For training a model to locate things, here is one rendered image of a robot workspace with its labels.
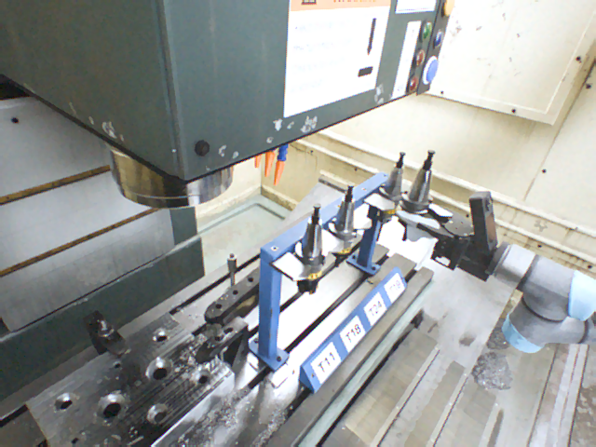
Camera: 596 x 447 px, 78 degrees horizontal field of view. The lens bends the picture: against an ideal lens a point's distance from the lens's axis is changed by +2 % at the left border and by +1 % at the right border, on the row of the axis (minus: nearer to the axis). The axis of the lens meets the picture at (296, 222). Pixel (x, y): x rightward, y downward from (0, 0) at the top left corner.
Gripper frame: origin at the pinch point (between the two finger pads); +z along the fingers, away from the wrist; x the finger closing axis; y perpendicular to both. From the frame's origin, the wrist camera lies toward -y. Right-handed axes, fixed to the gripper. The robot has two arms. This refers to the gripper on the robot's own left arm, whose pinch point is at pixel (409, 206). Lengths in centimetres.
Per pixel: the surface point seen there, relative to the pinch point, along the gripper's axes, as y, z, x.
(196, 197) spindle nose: -15.0, 12.1, -45.0
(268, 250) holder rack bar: 4.7, 14.1, -28.4
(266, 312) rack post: 21.2, 13.2, -28.7
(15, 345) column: 45, 63, -65
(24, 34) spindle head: -32, 21, -56
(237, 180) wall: 53, 101, 42
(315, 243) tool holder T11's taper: 1.8, 7.4, -23.1
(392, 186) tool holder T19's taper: 2.3, 8.3, 9.2
